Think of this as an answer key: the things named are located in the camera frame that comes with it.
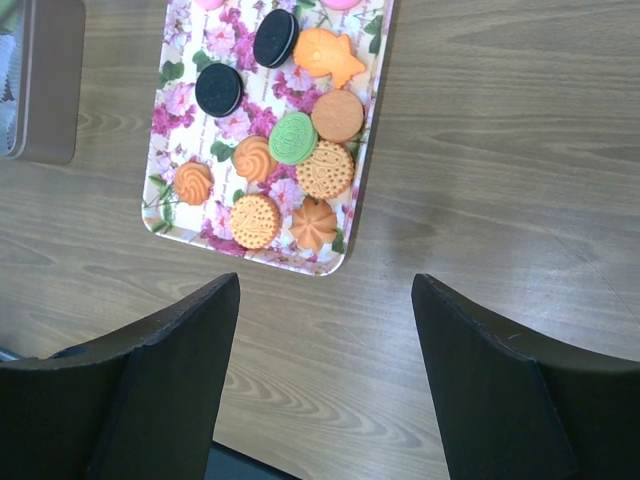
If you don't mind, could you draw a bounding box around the dotted biscuit right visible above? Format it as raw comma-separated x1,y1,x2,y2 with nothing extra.
296,140,355,200

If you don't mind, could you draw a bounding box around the orange swirl cookie left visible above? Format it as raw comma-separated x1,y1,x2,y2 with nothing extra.
174,162,214,206

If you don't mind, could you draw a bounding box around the brown cookie tin box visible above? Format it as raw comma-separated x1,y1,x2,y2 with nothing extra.
1,0,86,165

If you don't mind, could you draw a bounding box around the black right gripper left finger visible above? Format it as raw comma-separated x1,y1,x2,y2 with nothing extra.
1,273,240,479

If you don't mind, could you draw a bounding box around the dotted biscuit bottom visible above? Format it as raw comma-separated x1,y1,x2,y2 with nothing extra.
230,194,281,250

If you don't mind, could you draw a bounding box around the floral serving tray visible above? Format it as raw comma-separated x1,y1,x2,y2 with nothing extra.
141,1,394,276

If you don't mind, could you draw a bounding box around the pink cookie right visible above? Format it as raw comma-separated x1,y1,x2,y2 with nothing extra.
321,0,361,11

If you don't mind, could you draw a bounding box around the orange flower cookie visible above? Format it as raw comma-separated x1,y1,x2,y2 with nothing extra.
290,196,337,253

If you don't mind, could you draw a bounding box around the orange swirl cookie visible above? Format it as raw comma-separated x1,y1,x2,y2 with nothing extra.
174,162,214,206
233,135,277,183

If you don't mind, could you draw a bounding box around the dotted biscuit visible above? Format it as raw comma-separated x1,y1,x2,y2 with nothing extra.
230,194,281,250
296,140,355,200

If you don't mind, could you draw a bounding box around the green cookie lower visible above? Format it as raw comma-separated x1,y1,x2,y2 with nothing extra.
269,112,318,166

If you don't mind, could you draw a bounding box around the orange fish shaped cookie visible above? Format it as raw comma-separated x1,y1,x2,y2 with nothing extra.
293,28,367,89

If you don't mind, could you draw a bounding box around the plain brown round cookie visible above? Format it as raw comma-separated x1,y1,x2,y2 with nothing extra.
311,89,364,143

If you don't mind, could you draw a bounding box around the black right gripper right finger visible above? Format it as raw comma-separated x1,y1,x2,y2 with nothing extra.
411,274,639,479

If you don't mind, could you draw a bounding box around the orange swirl cookie centre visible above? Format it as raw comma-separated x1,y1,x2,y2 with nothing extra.
233,135,277,183

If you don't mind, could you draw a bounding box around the black sandwich cookie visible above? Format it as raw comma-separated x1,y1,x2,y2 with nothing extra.
195,63,244,118
253,9,300,69

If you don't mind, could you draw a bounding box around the pink cookie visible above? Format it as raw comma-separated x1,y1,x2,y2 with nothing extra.
194,0,225,10
321,0,361,11

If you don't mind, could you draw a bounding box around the pink cookie left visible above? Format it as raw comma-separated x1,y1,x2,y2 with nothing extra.
194,0,225,10

